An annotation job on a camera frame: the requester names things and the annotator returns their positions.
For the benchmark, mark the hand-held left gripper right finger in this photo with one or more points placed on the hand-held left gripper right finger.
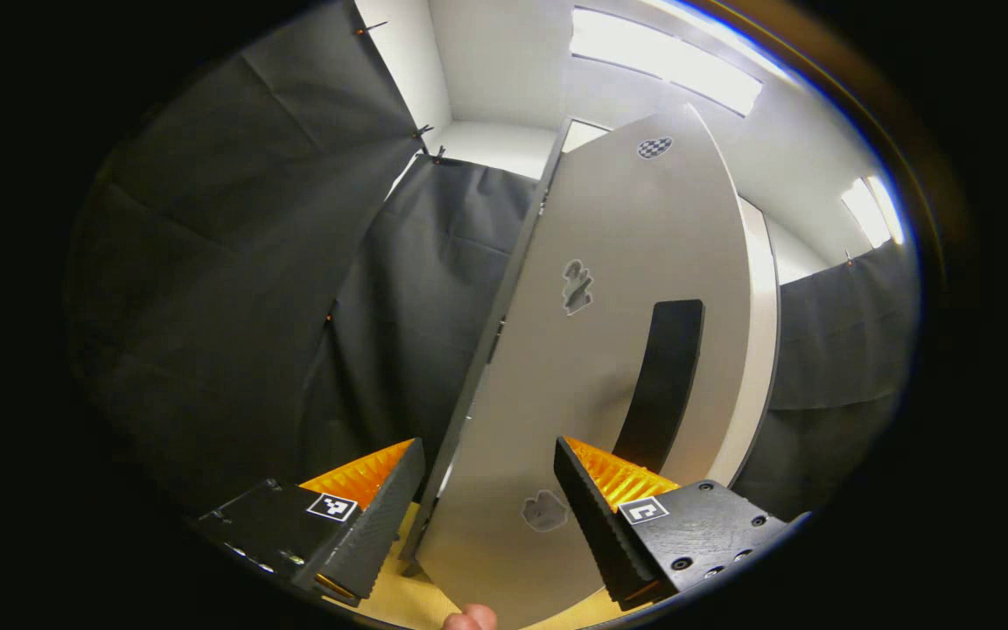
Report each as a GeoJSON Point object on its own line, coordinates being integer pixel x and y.
{"type": "Point", "coordinates": [609, 525]}

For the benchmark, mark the ceiling light panel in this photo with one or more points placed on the ceiling light panel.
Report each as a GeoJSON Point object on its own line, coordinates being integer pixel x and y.
{"type": "Point", "coordinates": [670, 61]}
{"type": "Point", "coordinates": [871, 212]}

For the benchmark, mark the black backdrop cloth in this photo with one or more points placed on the black backdrop cloth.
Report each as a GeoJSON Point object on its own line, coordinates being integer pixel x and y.
{"type": "Point", "coordinates": [836, 367]}
{"type": "Point", "coordinates": [416, 306]}
{"type": "Point", "coordinates": [233, 262]}

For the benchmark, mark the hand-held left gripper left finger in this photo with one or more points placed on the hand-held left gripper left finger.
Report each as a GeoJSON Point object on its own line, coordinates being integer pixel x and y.
{"type": "Point", "coordinates": [381, 516]}

